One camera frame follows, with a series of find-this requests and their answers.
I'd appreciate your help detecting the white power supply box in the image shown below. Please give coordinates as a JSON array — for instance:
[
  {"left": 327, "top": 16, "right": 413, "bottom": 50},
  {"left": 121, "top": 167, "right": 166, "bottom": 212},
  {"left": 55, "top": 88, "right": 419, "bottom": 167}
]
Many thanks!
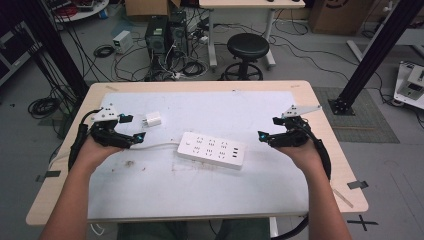
[{"left": 112, "top": 30, "right": 135, "bottom": 55}]

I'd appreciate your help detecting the black round stool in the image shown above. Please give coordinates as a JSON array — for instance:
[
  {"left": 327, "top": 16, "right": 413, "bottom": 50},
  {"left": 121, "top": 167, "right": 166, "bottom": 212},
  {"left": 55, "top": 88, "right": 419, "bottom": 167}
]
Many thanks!
[{"left": 219, "top": 32, "right": 271, "bottom": 82}]

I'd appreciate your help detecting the round white table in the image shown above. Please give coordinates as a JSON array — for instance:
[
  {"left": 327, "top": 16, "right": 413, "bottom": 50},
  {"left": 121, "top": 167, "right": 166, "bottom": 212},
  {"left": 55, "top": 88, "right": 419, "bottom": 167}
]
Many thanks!
[{"left": 42, "top": 0, "right": 111, "bottom": 23}]

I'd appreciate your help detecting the wooden table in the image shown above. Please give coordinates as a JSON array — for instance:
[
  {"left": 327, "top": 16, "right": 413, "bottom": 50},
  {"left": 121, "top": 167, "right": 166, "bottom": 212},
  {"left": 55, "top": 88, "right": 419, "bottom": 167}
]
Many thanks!
[{"left": 25, "top": 79, "right": 370, "bottom": 228}]

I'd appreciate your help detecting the grey floor mat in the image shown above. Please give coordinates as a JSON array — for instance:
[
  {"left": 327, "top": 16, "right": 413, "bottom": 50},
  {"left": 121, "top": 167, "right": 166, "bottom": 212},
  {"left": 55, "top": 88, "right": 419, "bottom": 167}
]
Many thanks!
[{"left": 312, "top": 86, "right": 401, "bottom": 145}]

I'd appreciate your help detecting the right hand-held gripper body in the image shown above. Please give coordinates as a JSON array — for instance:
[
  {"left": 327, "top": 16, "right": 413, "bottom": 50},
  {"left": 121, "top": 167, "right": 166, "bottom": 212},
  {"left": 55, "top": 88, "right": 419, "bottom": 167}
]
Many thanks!
[{"left": 268, "top": 104, "right": 323, "bottom": 149}]

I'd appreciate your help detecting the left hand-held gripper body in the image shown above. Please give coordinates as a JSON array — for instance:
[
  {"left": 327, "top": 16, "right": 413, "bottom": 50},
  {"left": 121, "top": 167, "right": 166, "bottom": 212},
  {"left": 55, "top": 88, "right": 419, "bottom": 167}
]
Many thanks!
[{"left": 89, "top": 102, "right": 132, "bottom": 150}]

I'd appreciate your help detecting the dark equipment rack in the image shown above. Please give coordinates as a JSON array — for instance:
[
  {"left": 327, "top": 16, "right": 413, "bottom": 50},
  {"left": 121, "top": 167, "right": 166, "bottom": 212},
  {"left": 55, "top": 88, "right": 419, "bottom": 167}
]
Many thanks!
[{"left": 0, "top": 20, "right": 44, "bottom": 87}]

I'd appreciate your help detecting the black metal stand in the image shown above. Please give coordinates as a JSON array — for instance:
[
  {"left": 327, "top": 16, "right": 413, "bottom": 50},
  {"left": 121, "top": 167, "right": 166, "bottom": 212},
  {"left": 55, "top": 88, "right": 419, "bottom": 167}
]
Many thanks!
[
  {"left": 327, "top": 0, "right": 424, "bottom": 117},
  {"left": 19, "top": 0, "right": 90, "bottom": 100}
]

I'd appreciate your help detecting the person's left hand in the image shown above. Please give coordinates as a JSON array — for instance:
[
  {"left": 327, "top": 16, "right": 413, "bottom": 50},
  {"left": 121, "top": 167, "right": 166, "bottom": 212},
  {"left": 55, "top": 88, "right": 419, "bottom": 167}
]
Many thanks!
[{"left": 73, "top": 134, "right": 125, "bottom": 173}]

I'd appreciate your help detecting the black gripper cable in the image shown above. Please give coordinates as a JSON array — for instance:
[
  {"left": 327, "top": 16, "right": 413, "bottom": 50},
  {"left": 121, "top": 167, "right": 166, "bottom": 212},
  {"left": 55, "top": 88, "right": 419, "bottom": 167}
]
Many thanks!
[
  {"left": 67, "top": 108, "right": 103, "bottom": 172},
  {"left": 270, "top": 117, "right": 333, "bottom": 240}
]

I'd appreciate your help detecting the white power strip cable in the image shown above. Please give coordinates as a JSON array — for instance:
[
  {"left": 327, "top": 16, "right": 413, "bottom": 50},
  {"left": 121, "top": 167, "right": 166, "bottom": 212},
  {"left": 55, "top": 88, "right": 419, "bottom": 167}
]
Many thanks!
[{"left": 49, "top": 141, "right": 182, "bottom": 169}]

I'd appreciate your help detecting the white charger plug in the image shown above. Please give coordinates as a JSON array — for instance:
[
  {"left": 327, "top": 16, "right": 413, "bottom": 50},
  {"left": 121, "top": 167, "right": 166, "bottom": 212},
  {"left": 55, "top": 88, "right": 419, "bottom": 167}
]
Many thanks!
[{"left": 142, "top": 111, "right": 163, "bottom": 129}]

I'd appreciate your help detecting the cardboard box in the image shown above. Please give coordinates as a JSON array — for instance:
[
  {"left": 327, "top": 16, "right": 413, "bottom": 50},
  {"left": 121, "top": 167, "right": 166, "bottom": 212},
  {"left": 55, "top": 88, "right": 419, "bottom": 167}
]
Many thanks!
[
  {"left": 307, "top": 0, "right": 374, "bottom": 37},
  {"left": 124, "top": 0, "right": 182, "bottom": 18}
]

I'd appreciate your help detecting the black coiled cable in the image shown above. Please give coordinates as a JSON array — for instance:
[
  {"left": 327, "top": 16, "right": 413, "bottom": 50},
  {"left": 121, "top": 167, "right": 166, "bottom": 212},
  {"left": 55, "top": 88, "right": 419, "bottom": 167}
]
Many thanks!
[
  {"left": 92, "top": 44, "right": 116, "bottom": 59},
  {"left": 27, "top": 96, "right": 62, "bottom": 120}
]

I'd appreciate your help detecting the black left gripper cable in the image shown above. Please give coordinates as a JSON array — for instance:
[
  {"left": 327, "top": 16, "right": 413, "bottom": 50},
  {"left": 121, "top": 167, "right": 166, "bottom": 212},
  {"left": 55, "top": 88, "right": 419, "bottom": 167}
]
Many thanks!
[{"left": 67, "top": 108, "right": 103, "bottom": 172}]

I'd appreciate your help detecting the white device on floor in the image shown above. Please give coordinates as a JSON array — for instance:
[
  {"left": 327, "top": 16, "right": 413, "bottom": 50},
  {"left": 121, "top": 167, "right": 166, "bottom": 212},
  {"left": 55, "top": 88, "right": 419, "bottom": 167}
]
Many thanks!
[{"left": 392, "top": 60, "right": 424, "bottom": 111}]

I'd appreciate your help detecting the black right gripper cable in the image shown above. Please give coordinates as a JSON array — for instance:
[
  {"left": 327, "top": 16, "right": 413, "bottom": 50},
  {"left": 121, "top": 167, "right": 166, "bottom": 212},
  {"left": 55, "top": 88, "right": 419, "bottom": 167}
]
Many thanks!
[{"left": 270, "top": 117, "right": 333, "bottom": 240}]

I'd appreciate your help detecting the black computer tower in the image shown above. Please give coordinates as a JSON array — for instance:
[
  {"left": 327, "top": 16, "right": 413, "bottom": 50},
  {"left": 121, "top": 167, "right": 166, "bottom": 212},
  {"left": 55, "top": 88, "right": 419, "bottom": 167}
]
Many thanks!
[
  {"left": 167, "top": 10, "right": 190, "bottom": 58},
  {"left": 145, "top": 15, "right": 170, "bottom": 74}
]

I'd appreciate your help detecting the black tape cross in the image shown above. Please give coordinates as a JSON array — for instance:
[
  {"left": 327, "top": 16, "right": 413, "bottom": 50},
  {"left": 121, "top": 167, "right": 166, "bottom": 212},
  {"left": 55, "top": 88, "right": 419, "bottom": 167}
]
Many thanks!
[{"left": 346, "top": 214, "right": 380, "bottom": 232}]

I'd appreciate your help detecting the white power strip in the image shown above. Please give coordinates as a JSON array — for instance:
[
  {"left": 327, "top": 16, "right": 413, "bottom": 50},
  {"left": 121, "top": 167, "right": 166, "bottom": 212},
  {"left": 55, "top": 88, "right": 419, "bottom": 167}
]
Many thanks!
[{"left": 176, "top": 131, "right": 248, "bottom": 171}]

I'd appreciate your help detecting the white table mat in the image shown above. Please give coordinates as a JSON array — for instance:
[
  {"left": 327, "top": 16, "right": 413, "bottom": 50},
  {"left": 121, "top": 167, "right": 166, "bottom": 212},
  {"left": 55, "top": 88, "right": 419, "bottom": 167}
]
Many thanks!
[{"left": 87, "top": 91, "right": 310, "bottom": 222}]

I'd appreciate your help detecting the black tape strip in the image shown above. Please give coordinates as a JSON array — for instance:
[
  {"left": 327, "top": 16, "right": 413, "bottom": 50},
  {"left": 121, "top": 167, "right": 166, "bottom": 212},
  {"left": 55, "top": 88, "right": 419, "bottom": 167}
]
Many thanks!
[
  {"left": 35, "top": 170, "right": 62, "bottom": 183},
  {"left": 346, "top": 180, "right": 370, "bottom": 191}
]

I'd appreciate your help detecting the person's right hand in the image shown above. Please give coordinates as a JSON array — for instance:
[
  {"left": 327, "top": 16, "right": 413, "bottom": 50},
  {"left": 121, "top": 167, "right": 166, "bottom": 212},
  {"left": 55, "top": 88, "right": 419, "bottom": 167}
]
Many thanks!
[{"left": 275, "top": 139, "right": 324, "bottom": 176}]

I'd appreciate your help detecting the white desk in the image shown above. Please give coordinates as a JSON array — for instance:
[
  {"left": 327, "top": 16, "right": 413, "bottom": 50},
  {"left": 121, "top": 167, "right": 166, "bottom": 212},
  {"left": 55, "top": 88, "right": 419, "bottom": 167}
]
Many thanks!
[{"left": 198, "top": 0, "right": 306, "bottom": 70}]

